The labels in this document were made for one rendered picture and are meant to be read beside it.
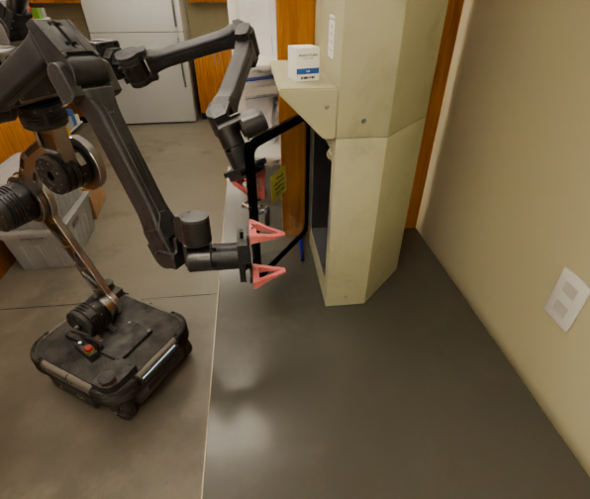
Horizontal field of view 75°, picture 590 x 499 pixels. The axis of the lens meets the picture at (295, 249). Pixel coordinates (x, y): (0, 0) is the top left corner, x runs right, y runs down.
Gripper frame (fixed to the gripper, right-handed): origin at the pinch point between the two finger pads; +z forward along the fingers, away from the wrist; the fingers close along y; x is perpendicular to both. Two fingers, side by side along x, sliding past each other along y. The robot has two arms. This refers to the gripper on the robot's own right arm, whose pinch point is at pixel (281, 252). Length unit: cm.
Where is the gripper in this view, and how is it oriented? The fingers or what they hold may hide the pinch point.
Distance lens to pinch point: 82.7
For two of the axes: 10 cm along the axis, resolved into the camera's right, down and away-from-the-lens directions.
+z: 9.9, -0.6, 0.9
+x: -1.1, -5.8, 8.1
